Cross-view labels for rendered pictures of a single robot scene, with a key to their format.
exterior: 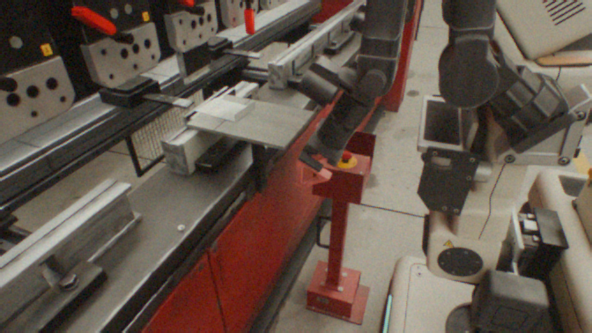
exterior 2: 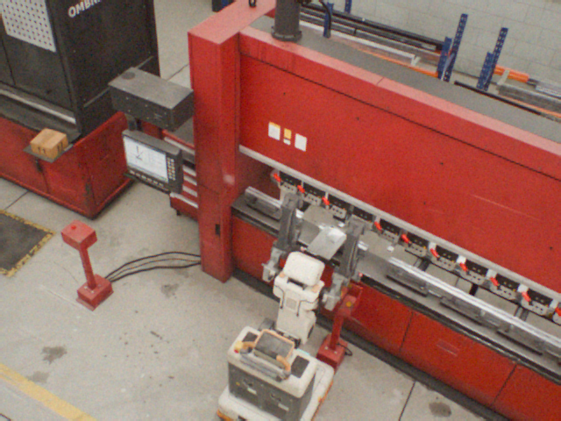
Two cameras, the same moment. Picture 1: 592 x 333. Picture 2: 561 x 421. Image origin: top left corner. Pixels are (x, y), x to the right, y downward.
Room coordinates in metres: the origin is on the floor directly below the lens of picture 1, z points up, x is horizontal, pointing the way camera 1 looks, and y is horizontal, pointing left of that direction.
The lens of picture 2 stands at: (0.81, -2.83, 4.18)
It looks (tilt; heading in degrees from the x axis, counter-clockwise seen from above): 45 degrees down; 97
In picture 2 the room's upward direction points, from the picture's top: 4 degrees clockwise
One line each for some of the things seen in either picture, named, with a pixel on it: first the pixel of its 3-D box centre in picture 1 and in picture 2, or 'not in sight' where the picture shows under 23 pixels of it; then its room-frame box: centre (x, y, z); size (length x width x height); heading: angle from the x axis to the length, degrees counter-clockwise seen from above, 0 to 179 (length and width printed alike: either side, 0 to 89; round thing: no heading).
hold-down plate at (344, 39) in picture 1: (340, 41); (462, 310); (1.77, -0.20, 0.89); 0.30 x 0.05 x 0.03; 157
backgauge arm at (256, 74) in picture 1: (217, 73); (429, 252); (1.57, 0.36, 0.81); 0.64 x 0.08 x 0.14; 67
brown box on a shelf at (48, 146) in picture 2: not in sight; (46, 142); (-1.52, 0.65, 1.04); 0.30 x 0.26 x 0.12; 162
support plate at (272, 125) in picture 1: (252, 119); (327, 242); (0.81, 0.12, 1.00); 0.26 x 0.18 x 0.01; 67
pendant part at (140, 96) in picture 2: not in sight; (156, 139); (-0.47, 0.33, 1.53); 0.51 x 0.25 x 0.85; 161
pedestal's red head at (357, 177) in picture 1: (344, 160); (343, 297); (0.98, -0.15, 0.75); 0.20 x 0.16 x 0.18; 161
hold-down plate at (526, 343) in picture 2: not in sight; (520, 339); (2.13, -0.36, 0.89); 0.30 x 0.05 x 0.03; 157
